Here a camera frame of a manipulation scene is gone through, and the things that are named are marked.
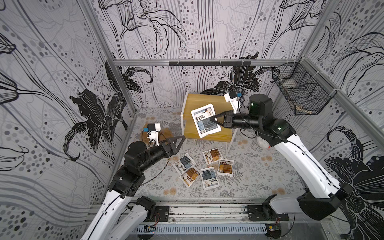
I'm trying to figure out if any brown coffee bag left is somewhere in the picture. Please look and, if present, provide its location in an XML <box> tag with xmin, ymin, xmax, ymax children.
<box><xmin>179</xmin><ymin>167</ymin><xmax>202</xmax><ymax>188</ymax></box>

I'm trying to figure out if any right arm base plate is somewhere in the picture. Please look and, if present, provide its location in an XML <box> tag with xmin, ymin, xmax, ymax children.
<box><xmin>245</xmin><ymin>194</ymin><xmax>290</xmax><ymax>222</ymax></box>

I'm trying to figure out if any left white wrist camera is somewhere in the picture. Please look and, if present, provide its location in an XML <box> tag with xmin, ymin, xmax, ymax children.
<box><xmin>143</xmin><ymin>123</ymin><xmax>161</xmax><ymax>147</ymax></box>

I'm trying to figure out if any brown coffee bag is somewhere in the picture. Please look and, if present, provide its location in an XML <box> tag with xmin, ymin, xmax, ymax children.
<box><xmin>179</xmin><ymin>167</ymin><xmax>202</xmax><ymax>188</ymax></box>
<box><xmin>217</xmin><ymin>160</ymin><xmax>235</xmax><ymax>177</ymax></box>
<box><xmin>203</xmin><ymin>148</ymin><xmax>224</xmax><ymax>166</ymax></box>

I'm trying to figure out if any grey cable duct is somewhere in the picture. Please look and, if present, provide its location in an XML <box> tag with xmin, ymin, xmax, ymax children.
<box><xmin>132</xmin><ymin>224</ymin><xmax>267</xmax><ymax>235</ymax></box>

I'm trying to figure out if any brown teddy bear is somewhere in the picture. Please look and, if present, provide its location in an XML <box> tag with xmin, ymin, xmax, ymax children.
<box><xmin>140</xmin><ymin>123</ymin><xmax>173</xmax><ymax>148</ymax></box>

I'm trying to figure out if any blue coffee bag one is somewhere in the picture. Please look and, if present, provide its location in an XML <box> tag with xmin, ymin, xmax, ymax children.
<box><xmin>191</xmin><ymin>104</ymin><xmax>222</xmax><ymax>138</ymax></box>

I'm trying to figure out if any brown coffee bag right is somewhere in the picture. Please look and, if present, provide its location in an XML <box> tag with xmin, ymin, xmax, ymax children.
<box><xmin>217</xmin><ymin>160</ymin><xmax>235</xmax><ymax>177</ymax></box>

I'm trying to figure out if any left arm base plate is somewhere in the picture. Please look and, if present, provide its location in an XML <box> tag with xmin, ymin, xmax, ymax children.
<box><xmin>136</xmin><ymin>196</ymin><xmax>170</xmax><ymax>223</ymax></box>

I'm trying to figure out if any blue coffee bag two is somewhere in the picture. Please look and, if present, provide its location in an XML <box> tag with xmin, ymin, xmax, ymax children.
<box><xmin>200</xmin><ymin>167</ymin><xmax>220</xmax><ymax>191</ymax></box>

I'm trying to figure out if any black wire basket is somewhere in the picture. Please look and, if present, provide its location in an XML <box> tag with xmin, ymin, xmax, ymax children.
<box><xmin>272</xmin><ymin>61</ymin><xmax>338</xmax><ymax>116</ymax></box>

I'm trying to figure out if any blue coffee bag three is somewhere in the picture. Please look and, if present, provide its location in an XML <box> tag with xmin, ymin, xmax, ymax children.
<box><xmin>172</xmin><ymin>154</ymin><xmax>196</xmax><ymax>176</ymax></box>

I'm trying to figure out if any wooden two-tier shelf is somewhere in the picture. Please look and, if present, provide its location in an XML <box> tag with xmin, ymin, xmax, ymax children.
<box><xmin>180</xmin><ymin>92</ymin><xmax>237</xmax><ymax>155</ymax></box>

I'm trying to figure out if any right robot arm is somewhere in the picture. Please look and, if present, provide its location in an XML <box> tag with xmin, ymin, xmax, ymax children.
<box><xmin>210</xmin><ymin>92</ymin><xmax>353</xmax><ymax>221</ymax></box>

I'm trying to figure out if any brown coffee bag top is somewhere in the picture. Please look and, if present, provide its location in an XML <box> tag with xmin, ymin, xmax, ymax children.
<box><xmin>203</xmin><ymin>148</ymin><xmax>224</xmax><ymax>166</ymax></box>

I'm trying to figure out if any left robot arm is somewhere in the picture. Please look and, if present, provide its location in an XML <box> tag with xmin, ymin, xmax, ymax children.
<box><xmin>81</xmin><ymin>136</ymin><xmax>186</xmax><ymax>240</ymax></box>

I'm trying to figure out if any black bar on frame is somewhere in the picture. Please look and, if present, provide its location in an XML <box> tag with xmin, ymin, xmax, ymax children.
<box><xmin>169</xmin><ymin>61</ymin><xmax>251</xmax><ymax>66</ymax></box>

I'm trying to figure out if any orange white toy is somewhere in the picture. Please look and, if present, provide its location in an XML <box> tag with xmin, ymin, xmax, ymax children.
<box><xmin>256</xmin><ymin>136</ymin><xmax>271</xmax><ymax>149</ymax></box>

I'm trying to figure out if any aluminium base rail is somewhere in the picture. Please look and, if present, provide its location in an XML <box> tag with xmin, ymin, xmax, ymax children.
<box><xmin>86</xmin><ymin>197</ymin><xmax>334</xmax><ymax>224</ymax></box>

